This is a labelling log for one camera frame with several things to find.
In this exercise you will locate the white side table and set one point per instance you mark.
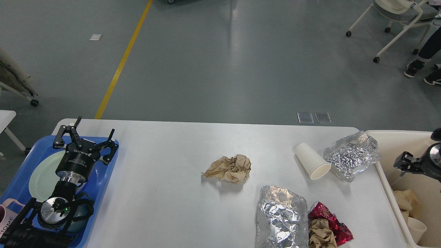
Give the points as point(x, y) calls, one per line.
point(6, 116)

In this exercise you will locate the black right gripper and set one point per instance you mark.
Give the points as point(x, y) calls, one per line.
point(430, 160)

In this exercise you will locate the brown paper bag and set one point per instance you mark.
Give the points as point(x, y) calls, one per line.
point(408, 203)

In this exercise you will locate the teal home mug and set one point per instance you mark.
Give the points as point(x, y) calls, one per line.
point(82, 210)

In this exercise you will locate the beige chair at left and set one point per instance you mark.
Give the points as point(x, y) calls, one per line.
point(15, 79)

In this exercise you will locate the beige plastic bin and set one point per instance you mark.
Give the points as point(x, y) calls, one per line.
point(391, 144)

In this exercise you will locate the white rolling chair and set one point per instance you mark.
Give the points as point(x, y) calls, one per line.
point(408, 13)

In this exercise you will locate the person with black sneakers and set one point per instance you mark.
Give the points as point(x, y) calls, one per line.
point(430, 48)

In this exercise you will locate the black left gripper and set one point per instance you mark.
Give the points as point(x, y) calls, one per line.
point(79, 164)

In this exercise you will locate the silver foil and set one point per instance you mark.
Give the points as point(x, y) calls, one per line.
point(352, 155)

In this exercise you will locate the pink home mug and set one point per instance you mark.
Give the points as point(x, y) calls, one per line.
point(7, 216)

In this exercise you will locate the red foil wrapper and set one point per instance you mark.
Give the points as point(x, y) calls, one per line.
point(341, 232)

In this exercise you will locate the crumpled brown paper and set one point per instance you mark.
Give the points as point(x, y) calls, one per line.
point(231, 169)

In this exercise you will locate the crumpled brown paper ball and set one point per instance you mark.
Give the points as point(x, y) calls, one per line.
point(320, 234)

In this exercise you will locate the silver foil bag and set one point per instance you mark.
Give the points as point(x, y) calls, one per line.
point(281, 219)

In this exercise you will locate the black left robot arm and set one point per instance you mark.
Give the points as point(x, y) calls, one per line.
point(61, 185)

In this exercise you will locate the white paper cup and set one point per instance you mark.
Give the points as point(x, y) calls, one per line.
point(313, 163)
point(416, 229)

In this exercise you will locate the mint green plate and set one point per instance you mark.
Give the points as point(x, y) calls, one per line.
point(44, 178)

